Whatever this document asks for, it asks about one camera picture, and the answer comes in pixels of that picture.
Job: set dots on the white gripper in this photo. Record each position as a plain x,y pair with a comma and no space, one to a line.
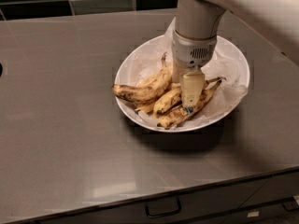
191,51

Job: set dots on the black drawer handle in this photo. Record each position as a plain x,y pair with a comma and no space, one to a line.
164,207

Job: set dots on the middle spotted banana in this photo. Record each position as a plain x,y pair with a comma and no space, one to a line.
168,100

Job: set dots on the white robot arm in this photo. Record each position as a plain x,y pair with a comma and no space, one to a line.
197,21

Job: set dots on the dark drawer front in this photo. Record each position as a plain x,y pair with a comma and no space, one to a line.
237,203

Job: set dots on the back banana under pile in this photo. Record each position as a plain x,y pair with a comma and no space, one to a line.
147,107

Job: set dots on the white bowl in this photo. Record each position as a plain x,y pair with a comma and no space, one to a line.
137,59

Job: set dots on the front banana with sticker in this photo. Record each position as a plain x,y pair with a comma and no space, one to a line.
179,114

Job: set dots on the white paper liner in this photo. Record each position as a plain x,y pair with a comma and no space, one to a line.
227,59

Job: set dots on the spotted banana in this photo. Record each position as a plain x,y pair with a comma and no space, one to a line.
149,92
168,100

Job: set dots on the spotted banana on left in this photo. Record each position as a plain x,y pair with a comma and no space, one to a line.
149,92

